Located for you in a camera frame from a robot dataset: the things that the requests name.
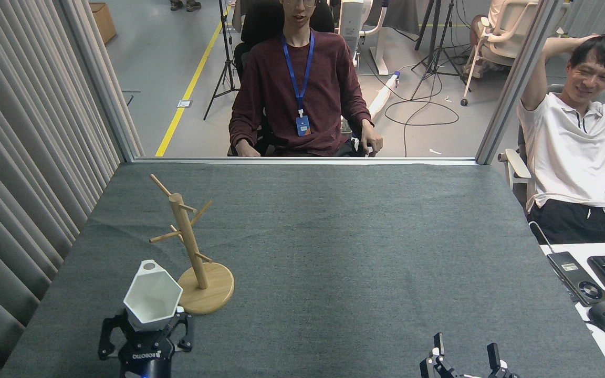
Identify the silver frame post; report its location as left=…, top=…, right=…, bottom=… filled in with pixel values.
left=475, top=0, right=571, bottom=165
left=53, top=0, right=143, bottom=163

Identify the person's left hand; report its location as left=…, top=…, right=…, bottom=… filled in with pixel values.
left=360, top=120, right=383, bottom=156

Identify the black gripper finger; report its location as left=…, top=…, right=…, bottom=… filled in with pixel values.
left=486, top=343, right=519, bottom=378
left=421, top=332, right=458, bottom=378

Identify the wooden cup rack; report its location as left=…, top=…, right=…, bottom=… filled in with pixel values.
left=149, top=174, right=235, bottom=316

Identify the grey office chair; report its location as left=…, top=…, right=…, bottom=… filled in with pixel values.
left=498, top=84, right=605, bottom=211

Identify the white handheld tool blue tip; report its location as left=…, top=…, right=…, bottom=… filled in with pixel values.
left=368, top=71, right=402, bottom=119

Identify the black office chair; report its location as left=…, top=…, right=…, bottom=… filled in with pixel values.
left=227, top=0, right=371, bottom=157

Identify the black tripod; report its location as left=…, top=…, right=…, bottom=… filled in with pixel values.
left=203, top=0, right=243, bottom=121
left=410, top=0, right=471, bottom=100

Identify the white office chair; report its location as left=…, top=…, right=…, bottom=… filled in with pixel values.
left=460, top=0, right=545, bottom=107

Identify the white desk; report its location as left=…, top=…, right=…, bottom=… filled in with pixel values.
left=539, top=241, right=605, bottom=378

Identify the dark grey table cloth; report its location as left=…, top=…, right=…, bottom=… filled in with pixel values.
left=1, top=162, right=605, bottom=378

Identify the white hexagonal cup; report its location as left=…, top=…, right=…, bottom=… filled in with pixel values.
left=123, top=259, right=184, bottom=332

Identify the blue lanyard with badge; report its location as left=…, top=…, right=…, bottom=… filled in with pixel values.
left=281, top=30, right=315, bottom=137

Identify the grey pleated curtain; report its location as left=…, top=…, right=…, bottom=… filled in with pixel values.
left=0, top=0, right=145, bottom=378
left=562, top=0, right=605, bottom=43

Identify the black handheld device with antenna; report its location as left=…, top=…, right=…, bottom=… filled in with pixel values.
left=528, top=221, right=605, bottom=307

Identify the person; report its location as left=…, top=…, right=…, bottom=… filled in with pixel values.
left=517, top=33, right=605, bottom=245
left=228, top=0, right=383, bottom=158
left=465, top=0, right=508, bottom=79

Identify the silver frame crossbar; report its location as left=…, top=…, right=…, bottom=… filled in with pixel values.
left=133, top=156, right=479, bottom=166

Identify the white stand on wheels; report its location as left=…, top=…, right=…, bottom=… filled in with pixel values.
left=340, top=0, right=403, bottom=77

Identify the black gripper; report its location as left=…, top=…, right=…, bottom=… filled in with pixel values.
left=98, top=309, right=195, bottom=378

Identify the cardboard box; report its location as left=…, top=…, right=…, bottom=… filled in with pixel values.
left=90, top=3, right=118, bottom=44

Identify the black floor cable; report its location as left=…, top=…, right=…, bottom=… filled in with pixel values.
left=384, top=73, right=461, bottom=158

